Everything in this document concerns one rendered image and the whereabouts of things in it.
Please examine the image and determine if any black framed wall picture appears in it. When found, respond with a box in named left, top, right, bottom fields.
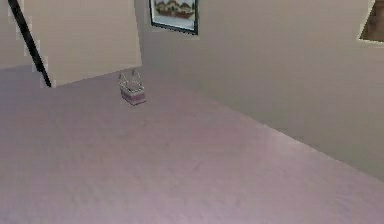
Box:
left=148, top=0, right=200, bottom=36

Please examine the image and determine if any white and pink basket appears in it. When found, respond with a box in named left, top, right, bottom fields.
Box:
left=118, top=68, right=147, bottom=107

